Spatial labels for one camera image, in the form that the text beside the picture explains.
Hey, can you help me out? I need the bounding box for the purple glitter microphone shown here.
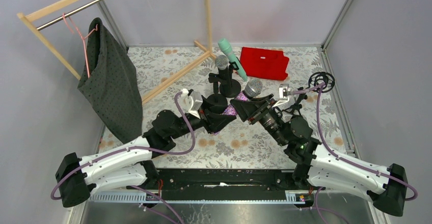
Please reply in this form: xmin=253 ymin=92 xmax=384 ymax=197
xmin=222 ymin=78 xmax=263 ymax=116

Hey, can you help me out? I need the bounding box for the black round-base mic stand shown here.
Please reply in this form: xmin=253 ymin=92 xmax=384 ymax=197
xmin=219 ymin=65 xmax=241 ymax=98

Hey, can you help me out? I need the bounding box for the black glitter microphone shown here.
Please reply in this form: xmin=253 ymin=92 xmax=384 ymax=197
xmin=215 ymin=55 xmax=231 ymax=95

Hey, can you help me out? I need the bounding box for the black tripod shock-mount stand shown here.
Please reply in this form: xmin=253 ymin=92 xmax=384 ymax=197
xmin=282 ymin=71 xmax=335 ymax=116

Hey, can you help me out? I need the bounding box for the mint green microphone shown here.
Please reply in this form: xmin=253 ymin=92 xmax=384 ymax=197
xmin=218 ymin=38 xmax=248 ymax=81

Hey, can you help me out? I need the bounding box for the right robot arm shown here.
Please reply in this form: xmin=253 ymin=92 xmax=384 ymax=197
xmin=230 ymin=96 xmax=407 ymax=217

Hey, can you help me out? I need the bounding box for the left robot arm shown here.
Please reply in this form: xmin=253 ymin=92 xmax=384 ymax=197
xmin=51 ymin=98 xmax=236 ymax=208

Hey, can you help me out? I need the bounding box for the red folded cloth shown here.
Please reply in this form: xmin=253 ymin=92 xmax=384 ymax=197
xmin=240 ymin=47 xmax=289 ymax=80

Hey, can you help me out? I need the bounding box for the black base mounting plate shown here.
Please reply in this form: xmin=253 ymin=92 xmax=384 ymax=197
xmin=126 ymin=168 xmax=327 ymax=201

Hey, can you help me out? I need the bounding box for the dark grey dotted garment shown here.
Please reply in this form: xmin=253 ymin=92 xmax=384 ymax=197
xmin=77 ymin=17 xmax=143 ymax=144

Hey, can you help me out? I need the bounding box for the wooden clothes rack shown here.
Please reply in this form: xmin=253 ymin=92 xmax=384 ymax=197
xmin=17 ymin=0 xmax=215 ymax=104

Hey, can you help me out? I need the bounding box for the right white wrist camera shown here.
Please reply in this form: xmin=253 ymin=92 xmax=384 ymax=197
xmin=272 ymin=83 xmax=291 ymax=107

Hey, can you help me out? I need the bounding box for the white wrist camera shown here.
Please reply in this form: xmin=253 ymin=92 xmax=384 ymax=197
xmin=272 ymin=83 xmax=291 ymax=107
xmin=180 ymin=89 xmax=203 ymax=119

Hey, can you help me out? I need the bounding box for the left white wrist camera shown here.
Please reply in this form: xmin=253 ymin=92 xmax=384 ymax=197
xmin=180 ymin=89 xmax=203 ymax=119

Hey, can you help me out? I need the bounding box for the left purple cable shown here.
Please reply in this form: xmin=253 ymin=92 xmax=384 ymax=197
xmin=50 ymin=92 xmax=197 ymax=224

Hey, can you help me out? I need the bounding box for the purple cable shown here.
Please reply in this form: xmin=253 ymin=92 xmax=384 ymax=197
xmin=50 ymin=92 xmax=197 ymax=224
xmin=290 ymin=82 xmax=418 ymax=224

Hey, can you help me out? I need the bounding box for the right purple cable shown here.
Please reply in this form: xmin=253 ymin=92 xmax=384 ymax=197
xmin=290 ymin=82 xmax=418 ymax=224

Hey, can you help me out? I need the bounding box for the pink wire hanger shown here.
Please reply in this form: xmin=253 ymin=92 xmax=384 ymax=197
xmin=62 ymin=12 xmax=99 ymax=78

